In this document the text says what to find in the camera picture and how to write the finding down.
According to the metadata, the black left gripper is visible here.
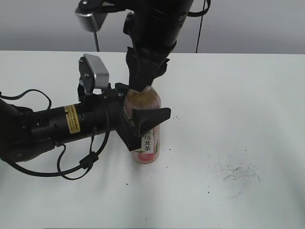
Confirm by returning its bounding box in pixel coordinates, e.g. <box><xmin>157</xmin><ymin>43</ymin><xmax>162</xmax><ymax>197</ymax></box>
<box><xmin>93</xmin><ymin>83</ymin><xmax>171</xmax><ymax>151</ymax></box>

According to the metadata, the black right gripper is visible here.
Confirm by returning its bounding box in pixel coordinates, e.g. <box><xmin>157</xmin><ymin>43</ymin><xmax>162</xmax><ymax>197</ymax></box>
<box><xmin>126</xmin><ymin>47</ymin><xmax>170</xmax><ymax>91</ymax></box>

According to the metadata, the peach oolong tea bottle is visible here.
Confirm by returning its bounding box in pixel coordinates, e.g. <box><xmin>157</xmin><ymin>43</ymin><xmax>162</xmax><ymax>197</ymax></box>
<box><xmin>123</xmin><ymin>85</ymin><xmax>162</xmax><ymax>165</ymax></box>

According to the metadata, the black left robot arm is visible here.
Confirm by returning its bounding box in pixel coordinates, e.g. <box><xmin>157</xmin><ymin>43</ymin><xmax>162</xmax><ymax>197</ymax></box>
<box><xmin>0</xmin><ymin>83</ymin><xmax>171</xmax><ymax>162</ymax></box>

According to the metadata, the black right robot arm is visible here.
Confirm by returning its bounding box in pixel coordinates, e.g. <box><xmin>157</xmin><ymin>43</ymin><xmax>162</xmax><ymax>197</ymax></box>
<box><xmin>123</xmin><ymin>0</ymin><xmax>193</xmax><ymax>92</ymax></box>

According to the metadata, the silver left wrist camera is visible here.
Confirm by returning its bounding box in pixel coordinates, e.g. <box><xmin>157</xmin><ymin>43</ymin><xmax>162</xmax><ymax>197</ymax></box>
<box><xmin>79</xmin><ymin>53</ymin><xmax>109</xmax><ymax>95</ymax></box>

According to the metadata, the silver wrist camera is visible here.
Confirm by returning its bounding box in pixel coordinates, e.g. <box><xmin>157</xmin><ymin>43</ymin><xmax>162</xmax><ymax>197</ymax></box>
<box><xmin>79</xmin><ymin>53</ymin><xmax>109</xmax><ymax>95</ymax></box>
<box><xmin>75</xmin><ymin>0</ymin><xmax>111</xmax><ymax>32</ymax></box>

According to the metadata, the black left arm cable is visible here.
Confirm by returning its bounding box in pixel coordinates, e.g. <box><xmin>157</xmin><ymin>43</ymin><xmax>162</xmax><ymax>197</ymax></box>
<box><xmin>0</xmin><ymin>89</ymin><xmax>110</xmax><ymax>181</ymax></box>

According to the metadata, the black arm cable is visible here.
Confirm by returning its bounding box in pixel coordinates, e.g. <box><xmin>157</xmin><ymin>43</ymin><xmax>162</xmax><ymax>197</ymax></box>
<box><xmin>0</xmin><ymin>89</ymin><xmax>110</xmax><ymax>181</ymax></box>
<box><xmin>188</xmin><ymin>0</ymin><xmax>212</xmax><ymax>18</ymax></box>

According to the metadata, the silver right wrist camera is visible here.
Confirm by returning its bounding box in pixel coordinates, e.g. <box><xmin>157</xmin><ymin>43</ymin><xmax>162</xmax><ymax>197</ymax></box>
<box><xmin>75</xmin><ymin>0</ymin><xmax>111</xmax><ymax>32</ymax></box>

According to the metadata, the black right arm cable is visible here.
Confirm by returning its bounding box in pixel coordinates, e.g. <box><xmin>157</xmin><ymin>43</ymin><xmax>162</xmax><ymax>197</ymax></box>
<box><xmin>188</xmin><ymin>0</ymin><xmax>212</xmax><ymax>18</ymax></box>

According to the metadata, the black hanging background cable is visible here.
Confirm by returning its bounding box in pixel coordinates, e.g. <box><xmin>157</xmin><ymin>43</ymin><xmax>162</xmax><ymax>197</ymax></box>
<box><xmin>195</xmin><ymin>0</ymin><xmax>206</xmax><ymax>53</ymax></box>

